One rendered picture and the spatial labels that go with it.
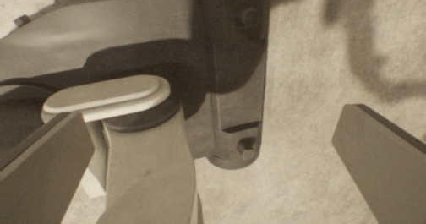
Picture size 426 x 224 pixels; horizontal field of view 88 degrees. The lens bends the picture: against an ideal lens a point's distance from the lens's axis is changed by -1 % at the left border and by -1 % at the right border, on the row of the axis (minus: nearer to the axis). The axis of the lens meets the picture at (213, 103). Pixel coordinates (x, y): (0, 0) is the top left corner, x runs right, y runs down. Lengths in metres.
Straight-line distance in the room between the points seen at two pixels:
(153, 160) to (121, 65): 0.26
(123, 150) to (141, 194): 0.11
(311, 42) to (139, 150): 0.70
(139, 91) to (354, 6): 0.78
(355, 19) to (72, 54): 0.87
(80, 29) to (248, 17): 0.32
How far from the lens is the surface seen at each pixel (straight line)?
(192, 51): 0.51
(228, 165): 0.72
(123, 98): 0.38
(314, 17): 0.85
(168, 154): 0.32
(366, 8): 0.99
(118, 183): 0.31
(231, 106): 0.58
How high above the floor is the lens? 0.65
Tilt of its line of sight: 56 degrees down
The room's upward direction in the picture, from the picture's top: 152 degrees clockwise
